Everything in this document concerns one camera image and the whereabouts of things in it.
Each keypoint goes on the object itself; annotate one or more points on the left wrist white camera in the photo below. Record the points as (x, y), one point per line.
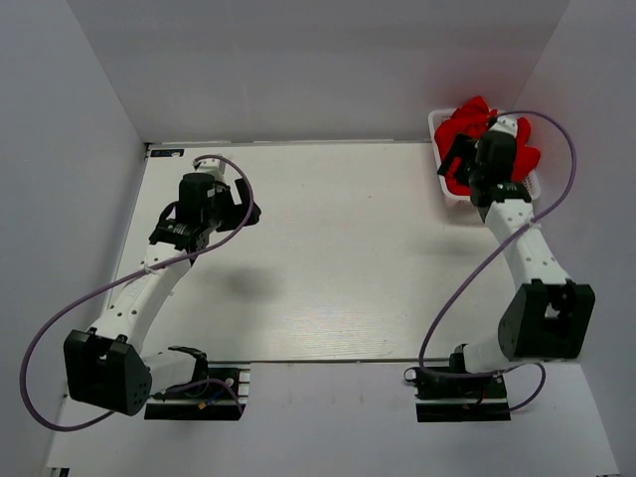
(212, 166)

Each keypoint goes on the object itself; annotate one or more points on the wrist white camera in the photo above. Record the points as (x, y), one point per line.
(505, 124)
(212, 166)

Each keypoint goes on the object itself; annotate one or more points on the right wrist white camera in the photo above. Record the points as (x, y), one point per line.
(505, 124)

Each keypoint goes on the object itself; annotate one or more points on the white plastic basket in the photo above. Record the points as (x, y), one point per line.
(435, 118)

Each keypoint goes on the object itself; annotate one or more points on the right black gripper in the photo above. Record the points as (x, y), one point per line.
(464, 148)

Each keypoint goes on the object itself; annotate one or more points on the red t shirts pile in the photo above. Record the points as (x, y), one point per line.
(471, 120)

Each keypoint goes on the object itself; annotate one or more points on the blue table label sticker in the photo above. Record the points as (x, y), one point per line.
(167, 153)

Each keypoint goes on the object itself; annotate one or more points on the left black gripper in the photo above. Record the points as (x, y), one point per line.
(225, 194)

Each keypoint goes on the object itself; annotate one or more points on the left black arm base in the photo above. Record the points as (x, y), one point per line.
(208, 402)

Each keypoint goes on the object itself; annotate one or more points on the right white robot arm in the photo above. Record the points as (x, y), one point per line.
(548, 317)

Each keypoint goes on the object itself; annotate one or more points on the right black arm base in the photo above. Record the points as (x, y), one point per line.
(439, 400)

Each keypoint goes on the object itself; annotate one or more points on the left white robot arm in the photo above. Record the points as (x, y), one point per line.
(104, 364)

